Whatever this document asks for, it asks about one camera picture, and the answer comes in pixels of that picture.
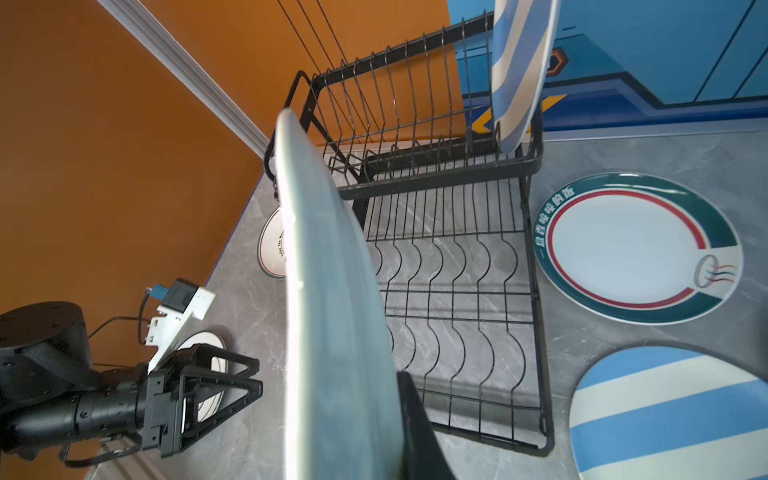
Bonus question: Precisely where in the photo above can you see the white plate red characters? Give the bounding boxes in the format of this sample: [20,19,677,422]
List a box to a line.
[258,207,286,278]

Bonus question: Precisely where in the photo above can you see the cream plate floral drawing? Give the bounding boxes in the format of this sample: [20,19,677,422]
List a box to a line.
[275,109,405,479]

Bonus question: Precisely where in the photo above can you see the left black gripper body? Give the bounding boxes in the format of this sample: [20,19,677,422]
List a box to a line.
[141,369,181,458]

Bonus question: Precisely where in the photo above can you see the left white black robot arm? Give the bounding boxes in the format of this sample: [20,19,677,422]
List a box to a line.
[1,301,263,468]

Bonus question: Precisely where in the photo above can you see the white plate green red rim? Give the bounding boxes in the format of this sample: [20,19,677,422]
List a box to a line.
[533,172,744,325]

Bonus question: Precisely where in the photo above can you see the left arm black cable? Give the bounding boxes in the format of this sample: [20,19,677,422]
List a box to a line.
[86,290,154,370]

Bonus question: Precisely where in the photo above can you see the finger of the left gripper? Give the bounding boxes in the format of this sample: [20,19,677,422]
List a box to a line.
[173,344,261,390]
[173,374,263,450]

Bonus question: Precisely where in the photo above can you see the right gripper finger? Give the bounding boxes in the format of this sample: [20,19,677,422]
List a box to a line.
[397,372,455,480]

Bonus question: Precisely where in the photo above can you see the blue white striped plate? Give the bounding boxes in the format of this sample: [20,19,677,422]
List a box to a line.
[490,0,561,155]

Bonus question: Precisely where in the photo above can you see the black wire dish rack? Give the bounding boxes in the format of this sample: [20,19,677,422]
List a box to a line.
[285,11,555,457]

